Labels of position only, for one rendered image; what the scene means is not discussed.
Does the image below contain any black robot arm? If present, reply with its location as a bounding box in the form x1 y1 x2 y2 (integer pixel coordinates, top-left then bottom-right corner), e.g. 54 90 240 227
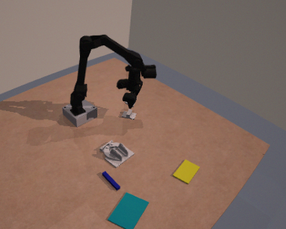
70 35 157 116

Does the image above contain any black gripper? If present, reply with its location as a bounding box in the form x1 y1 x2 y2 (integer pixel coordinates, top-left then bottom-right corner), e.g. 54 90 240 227
122 78 143 109

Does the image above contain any yellow flat rectangular plate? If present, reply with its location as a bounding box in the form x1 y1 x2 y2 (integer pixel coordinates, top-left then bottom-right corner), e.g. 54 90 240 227
172 160 200 184

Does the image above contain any teal flat rectangular plate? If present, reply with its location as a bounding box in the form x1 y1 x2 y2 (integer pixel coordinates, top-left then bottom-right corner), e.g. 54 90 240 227
108 193 149 229

